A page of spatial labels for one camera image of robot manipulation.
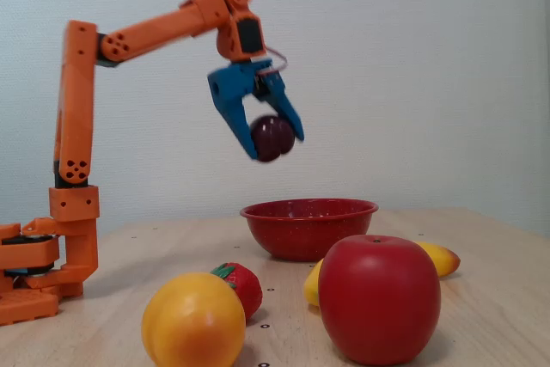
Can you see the blue gripper body black servo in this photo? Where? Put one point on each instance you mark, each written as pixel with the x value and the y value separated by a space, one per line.
pixel 233 85

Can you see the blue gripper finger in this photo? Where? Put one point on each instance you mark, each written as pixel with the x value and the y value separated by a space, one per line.
pixel 283 100
pixel 236 118

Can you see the dark purple plum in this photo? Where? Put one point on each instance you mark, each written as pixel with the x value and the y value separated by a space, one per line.
pixel 273 139

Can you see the orange robot base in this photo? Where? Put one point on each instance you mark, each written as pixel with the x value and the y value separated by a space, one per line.
pixel 38 255

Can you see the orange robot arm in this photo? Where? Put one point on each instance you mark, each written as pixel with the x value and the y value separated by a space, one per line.
pixel 77 105

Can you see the red speckled enamel bowl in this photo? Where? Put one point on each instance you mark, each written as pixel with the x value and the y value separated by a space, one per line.
pixel 301 229

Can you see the red toy strawberry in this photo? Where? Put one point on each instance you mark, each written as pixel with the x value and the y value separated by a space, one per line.
pixel 247 289

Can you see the yellow orange round fruit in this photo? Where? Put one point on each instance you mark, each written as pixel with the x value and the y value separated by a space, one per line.
pixel 193 319

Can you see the red toy apple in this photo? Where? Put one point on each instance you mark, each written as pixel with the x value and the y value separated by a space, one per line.
pixel 378 298

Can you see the yellow toy banana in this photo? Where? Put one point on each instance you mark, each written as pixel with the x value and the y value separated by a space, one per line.
pixel 442 259

